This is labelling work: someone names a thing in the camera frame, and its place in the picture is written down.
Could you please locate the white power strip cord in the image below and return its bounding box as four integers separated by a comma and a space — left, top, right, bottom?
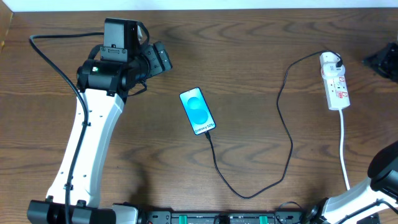
338, 108, 351, 191

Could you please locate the black USB charging cable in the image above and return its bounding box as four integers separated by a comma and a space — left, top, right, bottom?
203, 49, 344, 200

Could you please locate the blue Galaxy smartphone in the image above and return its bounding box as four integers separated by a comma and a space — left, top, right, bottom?
179, 87, 216, 135

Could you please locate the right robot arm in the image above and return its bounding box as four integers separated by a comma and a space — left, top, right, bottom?
303, 50, 397, 223

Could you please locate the white USB charger plug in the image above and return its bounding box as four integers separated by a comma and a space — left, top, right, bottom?
321, 62, 345, 80

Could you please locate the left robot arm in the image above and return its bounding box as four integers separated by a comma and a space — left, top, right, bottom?
27, 18, 172, 223

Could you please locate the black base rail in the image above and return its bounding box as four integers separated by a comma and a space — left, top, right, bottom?
138, 211, 303, 224

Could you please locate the white power strip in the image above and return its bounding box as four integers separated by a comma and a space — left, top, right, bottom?
320, 52, 350, 111

